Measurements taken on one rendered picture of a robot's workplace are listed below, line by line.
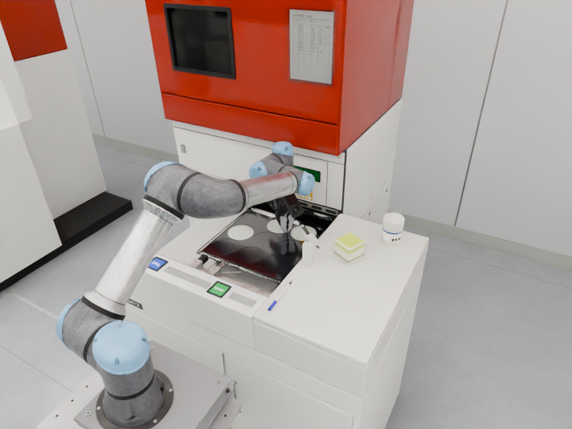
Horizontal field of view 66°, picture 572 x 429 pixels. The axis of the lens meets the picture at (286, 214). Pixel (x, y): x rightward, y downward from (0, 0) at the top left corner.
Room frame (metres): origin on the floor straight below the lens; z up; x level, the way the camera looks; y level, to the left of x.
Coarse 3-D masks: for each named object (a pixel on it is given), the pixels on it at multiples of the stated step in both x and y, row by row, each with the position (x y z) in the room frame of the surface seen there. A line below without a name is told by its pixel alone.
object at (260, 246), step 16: (240, 224) 1.47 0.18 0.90; (256, 224) 1.46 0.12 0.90; (304, 224) 1.46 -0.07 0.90; (224, 240) 1.36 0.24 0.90; (240, 240) 1.35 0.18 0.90; (256, 240) 1.35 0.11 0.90; (272, 240) 1.35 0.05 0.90; (288, 240) 1.35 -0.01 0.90; (224, 256) 1.26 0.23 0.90; (240, 256) 1.26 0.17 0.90; (256, 256) 1.25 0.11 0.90; (272, 256) 1.25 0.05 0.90; (288, 256) 1.25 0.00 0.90; (272, 272) 1.16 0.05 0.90; (288, 272) 1.16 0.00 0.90
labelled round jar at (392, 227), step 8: (384, 216) 1.26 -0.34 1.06; (392, 216) 1.26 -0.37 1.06; (400, 216) 1.26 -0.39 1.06; (384, 224) 1.25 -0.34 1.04; (392, 224) 1.22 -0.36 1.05; (400, 224) 1.22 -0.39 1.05; (384, 232) 1.23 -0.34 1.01; (392, 232) 1.22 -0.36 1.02; (400, 232) 1.22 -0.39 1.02; (384, 240) 1.23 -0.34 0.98; (392, 240) 1.22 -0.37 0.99; (400, 240) 1.23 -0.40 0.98
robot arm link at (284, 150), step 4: (276, 144) 1.42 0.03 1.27; (280, 144) 1.42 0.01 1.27; (284, 144) 1.41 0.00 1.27; (288, 144) 1.41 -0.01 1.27; (272, 148) 1.40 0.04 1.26; (276, 148) 1.39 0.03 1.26; (280, 148) 1.38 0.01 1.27; (284, 148) 1.38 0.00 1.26; (288, 148) 1.39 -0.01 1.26; (292, 148) 1.40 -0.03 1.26; (272, 152) 1.39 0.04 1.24; (276, 152) 1.38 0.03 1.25; (280, 152) 1.38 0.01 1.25; (284, 152) 1.38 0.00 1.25; (288, 152) 1.38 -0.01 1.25; (292, 152) 1.40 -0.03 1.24; (280, 156) 1.37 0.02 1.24; (284, 156) 1.38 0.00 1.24; (288, 156) 1.38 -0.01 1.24; (292, 156) 1.40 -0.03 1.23; (284, 160) 1.37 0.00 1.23; (288, 160) 1.38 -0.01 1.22; (292, 160) 1.40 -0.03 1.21; (288, 164) 1.38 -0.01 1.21; (292, 164) 1.40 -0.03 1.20
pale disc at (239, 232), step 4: (232, 228) 1.44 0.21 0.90; (236, 228) 1.44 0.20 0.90; (240, 228) 1.44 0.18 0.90; (244, 228) 1.43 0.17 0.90; (248, 228) 1.43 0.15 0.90; (228, 232) 1.41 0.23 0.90; (232, 232) 1.41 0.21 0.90; (236, 232) 1.41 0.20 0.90; (240, 232) 1.41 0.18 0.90; (244, 232) 1.41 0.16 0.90; (248, 232) 1.40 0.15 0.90; (252, 232) 1.40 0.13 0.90; (232, 236) 1.38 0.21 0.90; (236, 236) 1.38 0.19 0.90; (240, 236) 1.38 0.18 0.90; (244, 236) 1.38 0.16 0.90; (248, 236) 1.38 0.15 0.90
